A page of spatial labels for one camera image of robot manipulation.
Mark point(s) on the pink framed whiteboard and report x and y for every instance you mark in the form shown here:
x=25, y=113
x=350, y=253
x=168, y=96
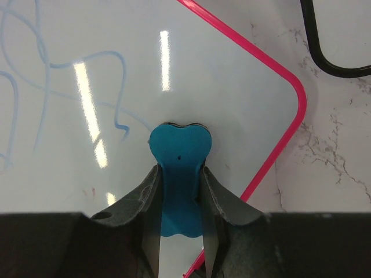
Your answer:
x=83, y=85

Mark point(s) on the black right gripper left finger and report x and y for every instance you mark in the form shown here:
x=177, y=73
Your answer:
x=135, y=221

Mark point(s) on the blue whiteboard eraser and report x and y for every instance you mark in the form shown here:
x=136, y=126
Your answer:
x=180, y=151

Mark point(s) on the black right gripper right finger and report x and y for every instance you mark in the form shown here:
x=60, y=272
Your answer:
x=235, y=235

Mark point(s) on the black framed whiteboard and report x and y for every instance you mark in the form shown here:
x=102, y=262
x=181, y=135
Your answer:
x=338, y=35

